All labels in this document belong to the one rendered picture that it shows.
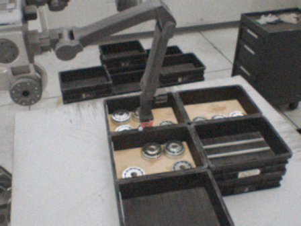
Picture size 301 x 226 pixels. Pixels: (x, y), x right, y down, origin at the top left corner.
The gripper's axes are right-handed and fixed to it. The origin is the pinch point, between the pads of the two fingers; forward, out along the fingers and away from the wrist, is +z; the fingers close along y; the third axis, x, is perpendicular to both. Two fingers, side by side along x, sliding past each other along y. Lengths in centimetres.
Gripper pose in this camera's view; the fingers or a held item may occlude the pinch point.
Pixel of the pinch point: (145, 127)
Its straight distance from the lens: 167.6
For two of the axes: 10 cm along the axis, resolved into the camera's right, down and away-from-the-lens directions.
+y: -1.8, -5.7, 8.0
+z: -0.3, 8.2, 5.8
